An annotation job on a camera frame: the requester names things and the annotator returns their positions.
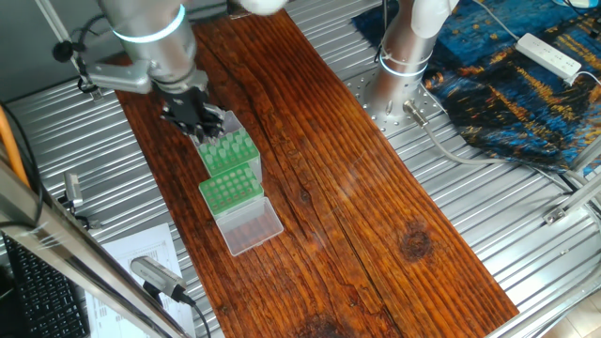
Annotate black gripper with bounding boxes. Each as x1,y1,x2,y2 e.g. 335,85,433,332
157,83,227,144

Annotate clear box with green rack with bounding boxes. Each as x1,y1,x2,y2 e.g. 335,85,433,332
190,110,263,183
198,161,285,257

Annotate printed white paper sheet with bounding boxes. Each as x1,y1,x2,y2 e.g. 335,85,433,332
85,223,197,338

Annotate orange tube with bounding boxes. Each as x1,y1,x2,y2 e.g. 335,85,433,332
0,105,30,189

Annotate brown wooden board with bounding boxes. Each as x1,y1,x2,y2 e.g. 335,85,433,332
103,4,520,338

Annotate black keyboard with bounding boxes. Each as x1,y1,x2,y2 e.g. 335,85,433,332
0,234,91,338

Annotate blue starry painted cloth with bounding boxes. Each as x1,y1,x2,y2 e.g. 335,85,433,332
351,0,601,176

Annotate white power strip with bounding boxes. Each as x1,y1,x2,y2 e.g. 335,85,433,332
515,32,583,86

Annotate aluminium profile bar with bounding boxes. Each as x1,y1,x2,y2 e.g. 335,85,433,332
567,135,601,174

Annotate pale blue plastic object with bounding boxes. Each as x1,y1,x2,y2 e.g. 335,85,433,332
552,0,601,9

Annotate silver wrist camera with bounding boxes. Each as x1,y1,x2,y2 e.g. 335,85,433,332
86,60,154,95

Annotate black cable ring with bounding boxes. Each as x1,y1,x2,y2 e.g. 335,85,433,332
77,73,110,95

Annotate silver camera on stand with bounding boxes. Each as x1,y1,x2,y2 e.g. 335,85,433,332
63,172,85,210

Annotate silver camera with black cable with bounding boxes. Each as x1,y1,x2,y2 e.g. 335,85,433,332
130,255,189,304

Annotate aluminium post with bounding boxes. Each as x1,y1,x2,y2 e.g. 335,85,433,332
35,0,107,102

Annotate aluminium frame beam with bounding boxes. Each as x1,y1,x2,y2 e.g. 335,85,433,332
0,157,192,338

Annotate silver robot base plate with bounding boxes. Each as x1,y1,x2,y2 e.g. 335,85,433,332
345,65,450,138

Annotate grey robot cable with connector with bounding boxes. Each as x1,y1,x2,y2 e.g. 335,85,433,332
402,100,601,212

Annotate thin white cable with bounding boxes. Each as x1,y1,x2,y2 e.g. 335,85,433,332
471,0,520,42

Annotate aluminium profile with bracket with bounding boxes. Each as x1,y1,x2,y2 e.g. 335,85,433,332
542,174,601,226

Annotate white power strip cable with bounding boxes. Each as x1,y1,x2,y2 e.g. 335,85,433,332
570,69,601,88

